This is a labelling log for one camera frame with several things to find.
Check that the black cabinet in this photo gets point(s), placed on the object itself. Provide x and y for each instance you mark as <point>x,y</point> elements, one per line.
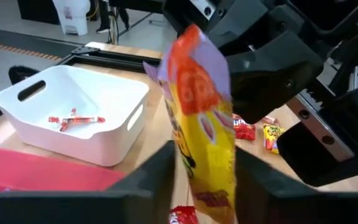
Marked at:
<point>36,9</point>

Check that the silver aluminium bar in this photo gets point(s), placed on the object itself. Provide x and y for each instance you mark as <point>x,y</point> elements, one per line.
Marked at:
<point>356,77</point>

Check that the black frame knob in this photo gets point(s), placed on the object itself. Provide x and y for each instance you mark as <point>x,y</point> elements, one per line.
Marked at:
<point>15,73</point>

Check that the black mat orange stripe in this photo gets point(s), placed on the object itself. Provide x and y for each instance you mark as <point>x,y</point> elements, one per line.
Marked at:
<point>42,43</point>

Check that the white trash can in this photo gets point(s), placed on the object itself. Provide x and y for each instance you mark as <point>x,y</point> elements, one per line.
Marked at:
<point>71,15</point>

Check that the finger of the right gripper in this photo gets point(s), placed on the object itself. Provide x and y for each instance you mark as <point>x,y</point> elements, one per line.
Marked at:
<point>331,168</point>
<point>272,77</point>

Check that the white plastic basket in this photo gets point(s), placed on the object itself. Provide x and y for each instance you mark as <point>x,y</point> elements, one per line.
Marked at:
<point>104,90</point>

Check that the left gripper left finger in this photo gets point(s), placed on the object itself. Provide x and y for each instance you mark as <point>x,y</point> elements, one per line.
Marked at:
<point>104,208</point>

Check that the pink plastic basket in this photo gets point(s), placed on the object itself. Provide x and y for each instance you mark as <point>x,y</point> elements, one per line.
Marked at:
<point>42,171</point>

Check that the black aluminium table frame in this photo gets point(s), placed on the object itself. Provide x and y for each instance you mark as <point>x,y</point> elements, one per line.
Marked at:
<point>110,60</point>

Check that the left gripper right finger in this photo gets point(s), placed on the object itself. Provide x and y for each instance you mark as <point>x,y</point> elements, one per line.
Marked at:
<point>291,208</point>

